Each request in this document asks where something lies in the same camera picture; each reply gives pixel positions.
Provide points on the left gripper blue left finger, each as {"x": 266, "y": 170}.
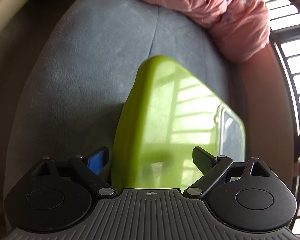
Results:
{"x": 86, "y": 171}

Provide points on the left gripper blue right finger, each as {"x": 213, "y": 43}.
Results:
{"x": 214, "y": 170}

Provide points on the lime green box lid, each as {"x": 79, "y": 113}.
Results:
{"x": 167, "y": 114}

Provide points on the pink crumpled duvet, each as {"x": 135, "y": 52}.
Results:
{"x": 239, "y": 28}

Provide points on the window metal bars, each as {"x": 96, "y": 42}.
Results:
{"x": 285, "y": 39}

